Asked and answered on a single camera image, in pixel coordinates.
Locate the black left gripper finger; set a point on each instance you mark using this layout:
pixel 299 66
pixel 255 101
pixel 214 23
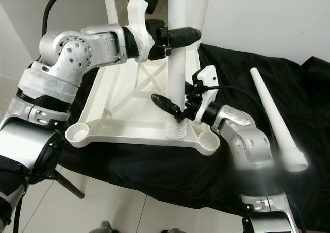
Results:
pixel 185 37

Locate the white plastic table leg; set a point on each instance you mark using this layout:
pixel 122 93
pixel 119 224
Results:
pixel 271 109
pixel 111 3
pixel 176 83
pixel 198 3

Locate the white plastic table top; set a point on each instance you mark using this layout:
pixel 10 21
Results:
pixel 124 114

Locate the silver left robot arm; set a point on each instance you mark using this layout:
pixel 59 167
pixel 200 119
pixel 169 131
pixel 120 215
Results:
pixel 82 50

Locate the grey robot right foot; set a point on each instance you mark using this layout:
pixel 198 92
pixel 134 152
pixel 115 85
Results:
pixel 170 230

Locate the grey robot foot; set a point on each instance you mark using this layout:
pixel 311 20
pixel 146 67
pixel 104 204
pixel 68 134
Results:
pixel 104 228
pixel 170 230

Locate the grey robot left foot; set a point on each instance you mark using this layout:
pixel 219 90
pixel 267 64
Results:
pixel 104 228

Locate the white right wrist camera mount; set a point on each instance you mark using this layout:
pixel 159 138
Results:
pixel 209 78

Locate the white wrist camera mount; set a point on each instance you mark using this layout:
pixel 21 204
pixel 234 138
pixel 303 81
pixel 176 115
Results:
pixel 209 78
pixel 139 6

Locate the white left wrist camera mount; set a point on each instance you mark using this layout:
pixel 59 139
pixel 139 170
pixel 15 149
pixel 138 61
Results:
pixel 139 6

